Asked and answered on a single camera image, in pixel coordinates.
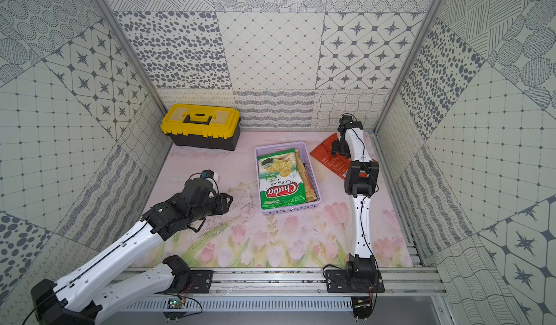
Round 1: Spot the white slotted cable duct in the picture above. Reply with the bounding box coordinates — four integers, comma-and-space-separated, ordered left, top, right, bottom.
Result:
124, 295, 352, 312

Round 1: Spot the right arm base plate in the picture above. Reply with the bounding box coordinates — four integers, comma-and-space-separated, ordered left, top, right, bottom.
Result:
323, 269, 385, 294

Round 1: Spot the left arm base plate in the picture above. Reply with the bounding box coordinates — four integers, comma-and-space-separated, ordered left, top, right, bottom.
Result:
164, 270, 214, 295

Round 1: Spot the lilac plastic basket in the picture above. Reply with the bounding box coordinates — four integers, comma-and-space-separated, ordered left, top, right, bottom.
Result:
254, 141, 322, 214

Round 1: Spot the aluminium mounting rail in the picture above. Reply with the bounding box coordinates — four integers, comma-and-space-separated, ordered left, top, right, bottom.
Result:
112, 267, 448, 297

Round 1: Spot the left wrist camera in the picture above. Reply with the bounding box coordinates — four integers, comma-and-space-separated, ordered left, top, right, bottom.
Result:
201, 169, 217, 186

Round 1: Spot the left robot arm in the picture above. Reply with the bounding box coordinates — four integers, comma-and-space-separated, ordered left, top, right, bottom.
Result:
30, 170, 233, 324

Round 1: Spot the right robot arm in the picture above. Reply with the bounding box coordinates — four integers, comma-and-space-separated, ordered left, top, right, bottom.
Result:
332, 114, 379, 287

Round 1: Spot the green Chuba cassava chips bag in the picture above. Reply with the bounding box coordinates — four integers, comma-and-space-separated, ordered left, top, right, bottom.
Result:
257, 148, 307, 211

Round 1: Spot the yellow black toolbox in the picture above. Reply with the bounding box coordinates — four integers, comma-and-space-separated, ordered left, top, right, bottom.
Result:
161, 103, 241, 151

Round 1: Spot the red chips bag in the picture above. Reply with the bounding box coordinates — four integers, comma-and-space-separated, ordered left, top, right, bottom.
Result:
310, 134, 350, 180

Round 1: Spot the tan chips bag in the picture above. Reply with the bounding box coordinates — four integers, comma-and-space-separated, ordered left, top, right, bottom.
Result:
295, 149, 317, 203

